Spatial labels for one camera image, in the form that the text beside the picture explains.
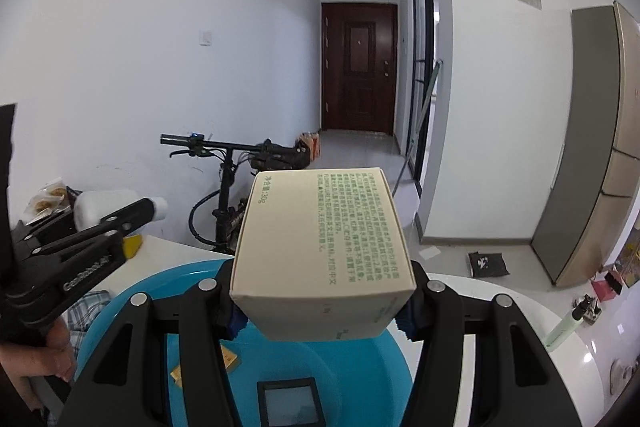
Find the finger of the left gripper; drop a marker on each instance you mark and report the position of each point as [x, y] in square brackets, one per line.
[46, 230]
[69, 262]

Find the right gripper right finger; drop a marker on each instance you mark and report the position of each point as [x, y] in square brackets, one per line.
[515, 382]

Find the green pump lotion bottle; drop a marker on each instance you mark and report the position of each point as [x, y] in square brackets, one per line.
[566, 327]

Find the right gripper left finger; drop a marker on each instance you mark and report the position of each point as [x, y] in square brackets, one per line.
[125, 381]

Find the white plastic bottle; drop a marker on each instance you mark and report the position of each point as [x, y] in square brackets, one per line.
[93, 207]

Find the black case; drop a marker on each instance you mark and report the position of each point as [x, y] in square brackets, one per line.
[293, 402]

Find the blue plaid shirt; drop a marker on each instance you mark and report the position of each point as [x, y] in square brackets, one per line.
[82, 314]

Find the brown entrance door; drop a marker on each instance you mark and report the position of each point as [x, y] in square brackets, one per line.
[359, 66]

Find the wall light switch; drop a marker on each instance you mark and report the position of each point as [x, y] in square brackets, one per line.
[206, 37]

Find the large beige text box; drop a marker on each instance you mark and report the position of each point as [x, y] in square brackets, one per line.
[321, 255]

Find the yellow green-rimmed bucket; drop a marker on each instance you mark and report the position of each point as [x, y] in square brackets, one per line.
[131, 245]

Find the blue plastic basin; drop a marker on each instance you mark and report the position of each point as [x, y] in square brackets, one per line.
[363, 382]

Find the mop with metal pole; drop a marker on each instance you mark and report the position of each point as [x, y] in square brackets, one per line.
[415, 137]

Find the black bicycle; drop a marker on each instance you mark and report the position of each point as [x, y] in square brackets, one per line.
[265, 156]

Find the gold grey refrigerator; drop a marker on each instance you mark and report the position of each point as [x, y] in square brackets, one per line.
[598, 175]

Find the person left hand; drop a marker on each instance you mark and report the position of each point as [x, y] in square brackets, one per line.
[56, 358]

